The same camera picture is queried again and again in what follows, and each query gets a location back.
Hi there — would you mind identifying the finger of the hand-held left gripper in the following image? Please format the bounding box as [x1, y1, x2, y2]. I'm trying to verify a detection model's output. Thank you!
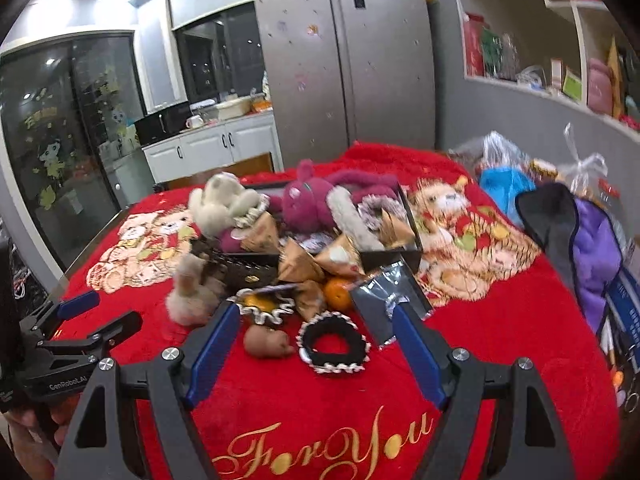
[32, 290, 101, 333]
[37, 311, 143, 361]

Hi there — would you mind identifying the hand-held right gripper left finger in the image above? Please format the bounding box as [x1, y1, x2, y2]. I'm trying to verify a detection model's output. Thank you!
[60, 301, 243, 480]

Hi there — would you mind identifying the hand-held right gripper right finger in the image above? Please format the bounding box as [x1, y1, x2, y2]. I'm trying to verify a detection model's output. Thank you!
[391, 305, 576, 480]

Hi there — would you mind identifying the black scrunchie with white trim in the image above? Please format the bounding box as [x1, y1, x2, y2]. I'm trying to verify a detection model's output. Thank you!
[297, 311, 372, 375]

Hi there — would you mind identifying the black box with white inside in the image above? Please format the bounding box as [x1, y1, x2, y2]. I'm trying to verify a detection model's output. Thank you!
[192, 179, 426, 288]

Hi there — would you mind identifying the magenta plush bunny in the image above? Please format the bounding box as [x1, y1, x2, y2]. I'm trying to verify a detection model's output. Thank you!
[277, 159, 342, 235]

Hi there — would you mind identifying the person's left hand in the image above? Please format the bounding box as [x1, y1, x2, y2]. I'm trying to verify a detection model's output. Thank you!
[7, 400, 76, 480]

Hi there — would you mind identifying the small brown plush toy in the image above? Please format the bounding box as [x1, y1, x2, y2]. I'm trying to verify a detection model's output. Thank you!
[243, 326, 296, 360]

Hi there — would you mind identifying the small beige plush toy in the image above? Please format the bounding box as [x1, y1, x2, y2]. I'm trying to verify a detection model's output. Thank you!
[165, 252, 228, 326]

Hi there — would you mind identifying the silver foil packet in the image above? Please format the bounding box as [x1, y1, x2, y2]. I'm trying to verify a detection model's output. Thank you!
[350, 262, 435, 348]

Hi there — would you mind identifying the orange tangerine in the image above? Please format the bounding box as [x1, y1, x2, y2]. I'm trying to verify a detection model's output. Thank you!
[322, 277, 353, 309]

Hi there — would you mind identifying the gold pyramid packet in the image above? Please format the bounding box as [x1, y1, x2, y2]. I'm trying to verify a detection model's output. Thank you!
[277, 240, 326, 283]
[315, 235, 366, 278]
[295, 280, 326, 318]
[242, 212, 281, 253]
[380, 210, 416, 248]

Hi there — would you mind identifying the red printed blanket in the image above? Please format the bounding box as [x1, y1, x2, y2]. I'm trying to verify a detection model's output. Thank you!
[50, 142, 626, 480]

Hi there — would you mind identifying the glass door with stickers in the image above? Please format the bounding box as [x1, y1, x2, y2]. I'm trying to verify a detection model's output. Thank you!
[0, 32, 151, 271]

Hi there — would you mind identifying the white plush bear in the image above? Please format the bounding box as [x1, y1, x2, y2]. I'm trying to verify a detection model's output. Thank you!
[189, 172, 271, 238]

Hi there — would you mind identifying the black cloth bag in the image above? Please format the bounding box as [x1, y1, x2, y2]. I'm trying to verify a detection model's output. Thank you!
[515, 182, 583, 281]

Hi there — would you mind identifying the blue plastic bag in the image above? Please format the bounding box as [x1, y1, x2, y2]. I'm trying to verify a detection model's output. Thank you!
[479, 165, 538, 226]

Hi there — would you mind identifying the black microwave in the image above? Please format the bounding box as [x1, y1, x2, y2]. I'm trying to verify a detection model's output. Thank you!
[134, 101, 193, 146]

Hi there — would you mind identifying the white kitchen cabinet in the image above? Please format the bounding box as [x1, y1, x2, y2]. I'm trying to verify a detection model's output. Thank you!
[142, 112, 283, 186]

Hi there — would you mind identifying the purple cloth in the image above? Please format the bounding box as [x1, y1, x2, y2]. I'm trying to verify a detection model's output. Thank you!
[572, 197, 626, 331]

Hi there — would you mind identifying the blue printed bag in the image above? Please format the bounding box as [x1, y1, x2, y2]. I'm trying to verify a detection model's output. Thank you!
[600, 265, 640, 411]

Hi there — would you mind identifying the clear plastic bag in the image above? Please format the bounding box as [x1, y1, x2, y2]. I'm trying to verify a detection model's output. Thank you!
[555, 122, 626, 201]
[450, 131, 531, 181]

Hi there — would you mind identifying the cream basin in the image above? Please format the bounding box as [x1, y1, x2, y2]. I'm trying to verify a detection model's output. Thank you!
[216, 97, 251, 121]

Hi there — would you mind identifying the silver refrigerator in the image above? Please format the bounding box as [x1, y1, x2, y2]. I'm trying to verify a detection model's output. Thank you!
[252, 0, 436, 171]

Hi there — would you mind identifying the dark window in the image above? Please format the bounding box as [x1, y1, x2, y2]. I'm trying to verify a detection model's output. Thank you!
[172, 2, 266, 106]

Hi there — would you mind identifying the green package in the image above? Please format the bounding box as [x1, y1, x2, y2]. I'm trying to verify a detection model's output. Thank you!
[481, 27, 503, 80]

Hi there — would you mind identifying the red box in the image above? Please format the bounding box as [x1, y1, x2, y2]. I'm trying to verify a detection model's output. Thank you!
[462, 14, 486, 78]

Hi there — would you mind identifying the pink bag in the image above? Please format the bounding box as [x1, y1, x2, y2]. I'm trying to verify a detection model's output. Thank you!
[586, 57, 613, 116]

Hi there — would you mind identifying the white cable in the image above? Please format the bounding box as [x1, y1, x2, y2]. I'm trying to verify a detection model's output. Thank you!
[517, 66, 546, 88]

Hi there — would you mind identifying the white wall shelf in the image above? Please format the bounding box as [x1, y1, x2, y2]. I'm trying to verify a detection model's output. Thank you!
[450, 0, 640, 133]

